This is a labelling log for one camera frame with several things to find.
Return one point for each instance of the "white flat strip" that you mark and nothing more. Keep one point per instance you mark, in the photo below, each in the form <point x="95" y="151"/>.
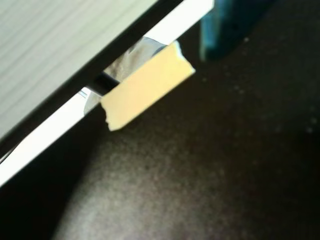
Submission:
<point x="45" y="130"/>

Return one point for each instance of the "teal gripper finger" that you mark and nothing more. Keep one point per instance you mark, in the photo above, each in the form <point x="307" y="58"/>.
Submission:
<point x="220" y="27"/>

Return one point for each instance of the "beige masking tape piece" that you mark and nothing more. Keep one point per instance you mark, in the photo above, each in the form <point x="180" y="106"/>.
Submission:
<point x="147" y="85"/>

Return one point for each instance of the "pale striped panel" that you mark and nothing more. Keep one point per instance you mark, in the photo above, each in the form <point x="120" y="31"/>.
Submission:
<point x="50" y="50"/>

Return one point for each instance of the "black table mat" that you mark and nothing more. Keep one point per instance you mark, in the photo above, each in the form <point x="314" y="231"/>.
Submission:
<point x="200" y="162"/>

